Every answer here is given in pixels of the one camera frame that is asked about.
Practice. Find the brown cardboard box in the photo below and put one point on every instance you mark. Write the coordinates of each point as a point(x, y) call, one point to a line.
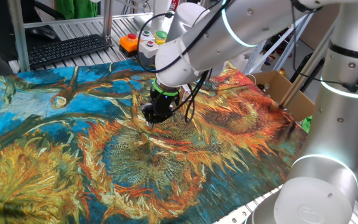
point(294, 105)

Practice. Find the grey box red button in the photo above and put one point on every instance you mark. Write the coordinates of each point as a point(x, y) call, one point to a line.
point(148, 49)

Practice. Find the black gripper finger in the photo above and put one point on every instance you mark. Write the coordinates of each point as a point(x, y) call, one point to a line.
point(163, 116)
point(148, 113)

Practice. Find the sunflower painting tablecloth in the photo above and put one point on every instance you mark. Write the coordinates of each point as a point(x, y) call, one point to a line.
point(73, 155)

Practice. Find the white box small green button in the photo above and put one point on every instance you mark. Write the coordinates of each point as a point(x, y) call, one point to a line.
point(145, 35)

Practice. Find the small golden ball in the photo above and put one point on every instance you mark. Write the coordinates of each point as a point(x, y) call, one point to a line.
point(282, 72)

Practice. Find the yellow box green mushroom button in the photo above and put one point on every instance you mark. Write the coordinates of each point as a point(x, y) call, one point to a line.
point(160, 37)

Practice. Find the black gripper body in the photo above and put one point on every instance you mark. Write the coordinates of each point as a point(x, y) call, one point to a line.
point(165, 101)

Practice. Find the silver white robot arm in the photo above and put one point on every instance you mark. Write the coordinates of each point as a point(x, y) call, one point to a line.
point(337, 124)

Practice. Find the aluminium frame rail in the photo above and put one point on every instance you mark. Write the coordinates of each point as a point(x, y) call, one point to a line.
point(73, 20)

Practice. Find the black flat panel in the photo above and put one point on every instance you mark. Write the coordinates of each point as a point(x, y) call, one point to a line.
point(306, 71)

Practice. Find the hanging green cloth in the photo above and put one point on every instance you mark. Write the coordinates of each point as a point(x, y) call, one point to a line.
point(76, 7)

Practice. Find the black computer keyboard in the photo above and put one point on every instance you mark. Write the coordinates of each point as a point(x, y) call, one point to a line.
point(64, 49)

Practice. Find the white metal shelf rack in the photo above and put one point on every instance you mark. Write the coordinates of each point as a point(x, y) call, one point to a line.
point(261, 51)

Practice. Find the black computer mouse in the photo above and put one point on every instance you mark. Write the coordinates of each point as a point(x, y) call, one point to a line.
point(43, 32)

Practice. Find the white foam block stack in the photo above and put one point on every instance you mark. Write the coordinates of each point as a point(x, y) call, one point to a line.
point(239, 63)

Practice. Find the crumpled green cloth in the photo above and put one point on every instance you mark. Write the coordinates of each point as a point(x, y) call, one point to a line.
point(307, 124)

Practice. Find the brown wooden cabinet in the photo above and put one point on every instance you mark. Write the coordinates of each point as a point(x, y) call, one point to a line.
point(319, 28)

